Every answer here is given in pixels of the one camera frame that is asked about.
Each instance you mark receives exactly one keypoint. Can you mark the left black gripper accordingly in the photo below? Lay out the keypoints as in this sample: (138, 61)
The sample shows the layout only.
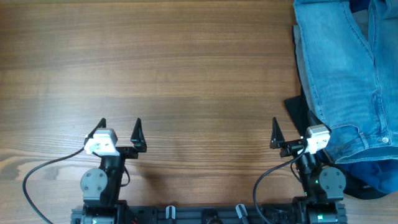
(123, 149)

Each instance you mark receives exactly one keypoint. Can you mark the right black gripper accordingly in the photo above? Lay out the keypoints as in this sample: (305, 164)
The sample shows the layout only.
(292, 145)

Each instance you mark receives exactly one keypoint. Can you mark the dark blue garment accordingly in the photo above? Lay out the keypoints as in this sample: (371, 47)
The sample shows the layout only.
(373, 174)

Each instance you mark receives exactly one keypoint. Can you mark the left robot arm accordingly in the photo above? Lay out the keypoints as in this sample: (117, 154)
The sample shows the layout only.
(101, 186)

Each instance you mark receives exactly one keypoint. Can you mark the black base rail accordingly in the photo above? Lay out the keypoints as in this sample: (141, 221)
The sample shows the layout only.
(205, 214)

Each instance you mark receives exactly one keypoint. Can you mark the grey button shirt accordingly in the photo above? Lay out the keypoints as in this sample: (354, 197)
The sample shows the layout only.
(336, 64)

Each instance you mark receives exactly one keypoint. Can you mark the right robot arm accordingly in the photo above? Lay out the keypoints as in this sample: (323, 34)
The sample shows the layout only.
(322, 184)

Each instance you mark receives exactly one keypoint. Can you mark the light blue denim jeans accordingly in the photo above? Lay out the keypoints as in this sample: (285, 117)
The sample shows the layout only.
(350, 76)

